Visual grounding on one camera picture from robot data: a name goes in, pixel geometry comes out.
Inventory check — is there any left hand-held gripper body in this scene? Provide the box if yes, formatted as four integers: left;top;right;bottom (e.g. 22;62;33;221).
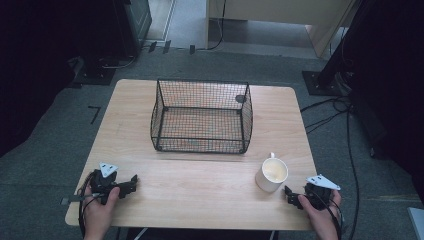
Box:
89;162;132;206

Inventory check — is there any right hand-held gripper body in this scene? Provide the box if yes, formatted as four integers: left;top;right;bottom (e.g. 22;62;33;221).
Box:
303;174;342;212

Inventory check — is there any white cup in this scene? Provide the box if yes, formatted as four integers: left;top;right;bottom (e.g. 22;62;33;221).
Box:
254;151;290;194

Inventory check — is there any black wire mesh basket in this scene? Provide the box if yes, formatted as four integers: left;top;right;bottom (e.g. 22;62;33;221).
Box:
149;78;254;155

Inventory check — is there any person's right hand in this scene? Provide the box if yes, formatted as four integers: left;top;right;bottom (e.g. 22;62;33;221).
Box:
297;189;343;234

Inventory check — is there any person's left hand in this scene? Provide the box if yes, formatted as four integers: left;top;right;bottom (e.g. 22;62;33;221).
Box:
82;185;121;234

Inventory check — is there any grey plug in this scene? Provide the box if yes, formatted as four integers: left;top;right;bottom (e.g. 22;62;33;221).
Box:
60;192;102;206

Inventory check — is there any white box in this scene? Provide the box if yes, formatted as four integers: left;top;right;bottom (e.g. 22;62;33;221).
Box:
406;206;424;240

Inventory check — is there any black stand base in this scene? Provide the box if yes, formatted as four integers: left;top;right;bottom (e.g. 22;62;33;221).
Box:
301;69;353;98
71;55;117;87

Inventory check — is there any dark curtain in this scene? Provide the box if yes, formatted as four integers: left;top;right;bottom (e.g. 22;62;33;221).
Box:
316;0;424;204
0;0;129;158

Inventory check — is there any dark cabinet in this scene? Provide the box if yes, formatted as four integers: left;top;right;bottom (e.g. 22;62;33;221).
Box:
111;0;153;58

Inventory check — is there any beige cabinet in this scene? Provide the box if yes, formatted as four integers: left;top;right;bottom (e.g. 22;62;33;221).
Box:
205;0;358;59

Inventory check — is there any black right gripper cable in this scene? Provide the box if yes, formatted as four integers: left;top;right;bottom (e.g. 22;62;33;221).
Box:
311;190;346;240

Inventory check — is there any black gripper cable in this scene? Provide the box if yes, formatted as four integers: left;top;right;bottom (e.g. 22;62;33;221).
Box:
311;190;346;240
76;171;98;238

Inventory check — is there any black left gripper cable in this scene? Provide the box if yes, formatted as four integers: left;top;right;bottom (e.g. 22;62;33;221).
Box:
76;171;98;238

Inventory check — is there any black floor cable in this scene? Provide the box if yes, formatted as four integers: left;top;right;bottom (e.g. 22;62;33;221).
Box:
299;95;362;240

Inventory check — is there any thin black hanging cable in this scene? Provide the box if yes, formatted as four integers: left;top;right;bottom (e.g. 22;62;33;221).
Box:
195;0;228;52

